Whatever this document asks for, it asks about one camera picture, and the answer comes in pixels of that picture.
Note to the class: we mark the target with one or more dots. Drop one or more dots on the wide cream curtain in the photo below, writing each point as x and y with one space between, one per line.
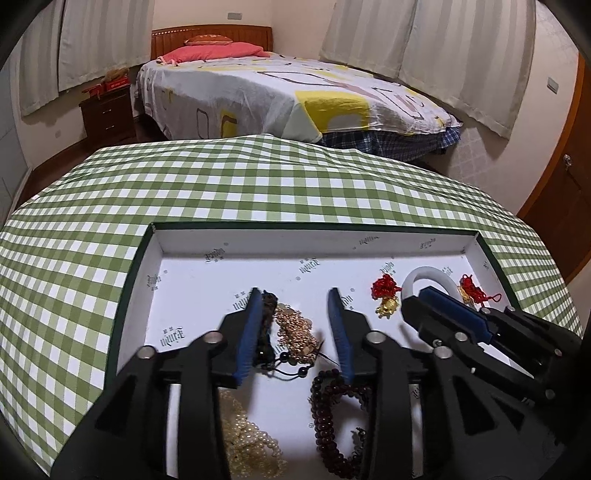
466 69
101 37

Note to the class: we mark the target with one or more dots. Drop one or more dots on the pale jade bangle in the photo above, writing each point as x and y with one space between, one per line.
429 272

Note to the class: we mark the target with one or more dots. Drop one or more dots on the dark wooden nightstand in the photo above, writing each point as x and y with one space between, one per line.
108 115

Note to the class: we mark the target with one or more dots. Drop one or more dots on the narrow cream curtain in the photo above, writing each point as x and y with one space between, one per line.
364 37
41 60

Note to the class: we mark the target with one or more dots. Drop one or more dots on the dark green shallow box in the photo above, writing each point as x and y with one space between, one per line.
194 286

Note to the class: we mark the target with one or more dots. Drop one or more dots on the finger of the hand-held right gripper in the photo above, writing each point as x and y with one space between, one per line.
457 314
425 318

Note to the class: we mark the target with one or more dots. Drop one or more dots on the patterned bed cover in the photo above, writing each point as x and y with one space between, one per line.
258 97

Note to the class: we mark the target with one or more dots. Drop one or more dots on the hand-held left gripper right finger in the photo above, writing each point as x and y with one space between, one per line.
339 332

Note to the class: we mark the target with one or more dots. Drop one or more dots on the red box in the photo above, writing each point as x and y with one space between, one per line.
111 87

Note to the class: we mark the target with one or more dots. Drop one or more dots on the wall light switch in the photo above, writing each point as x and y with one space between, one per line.
552 84

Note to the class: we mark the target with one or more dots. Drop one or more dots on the pink pillow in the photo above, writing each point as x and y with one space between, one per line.
212 51

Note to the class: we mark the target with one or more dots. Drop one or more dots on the orange cushion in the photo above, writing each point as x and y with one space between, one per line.
207 38

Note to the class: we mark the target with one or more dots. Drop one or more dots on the metal door knob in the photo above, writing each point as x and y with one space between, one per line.
567 159

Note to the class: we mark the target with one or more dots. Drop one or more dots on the brown stuffed toy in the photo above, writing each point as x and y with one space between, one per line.
116 74

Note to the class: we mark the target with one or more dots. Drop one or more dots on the blue plaid bed sheet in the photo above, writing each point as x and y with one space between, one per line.
397 143

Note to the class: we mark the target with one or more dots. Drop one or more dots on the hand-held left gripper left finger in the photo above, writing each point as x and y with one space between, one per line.
247 337

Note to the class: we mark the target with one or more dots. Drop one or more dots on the gold charm with red knot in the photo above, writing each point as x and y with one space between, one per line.
385 288

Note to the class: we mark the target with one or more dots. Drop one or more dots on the green checked tablecloth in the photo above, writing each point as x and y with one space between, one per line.
184 184

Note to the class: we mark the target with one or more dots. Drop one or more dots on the wooden bed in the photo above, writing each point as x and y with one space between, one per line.
207 34

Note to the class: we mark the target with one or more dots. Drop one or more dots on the wooden door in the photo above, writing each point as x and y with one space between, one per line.
563 212

